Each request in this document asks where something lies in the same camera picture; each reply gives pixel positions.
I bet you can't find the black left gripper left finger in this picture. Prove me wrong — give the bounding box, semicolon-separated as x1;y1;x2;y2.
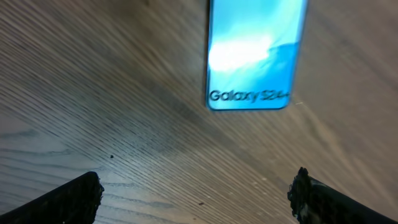
1;171;104;224

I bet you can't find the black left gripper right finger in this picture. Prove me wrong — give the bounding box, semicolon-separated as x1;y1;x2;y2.
287;167;397;224

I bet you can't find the blue Galaxy smartphone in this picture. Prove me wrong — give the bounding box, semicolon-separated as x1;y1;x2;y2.
205;0;308;111

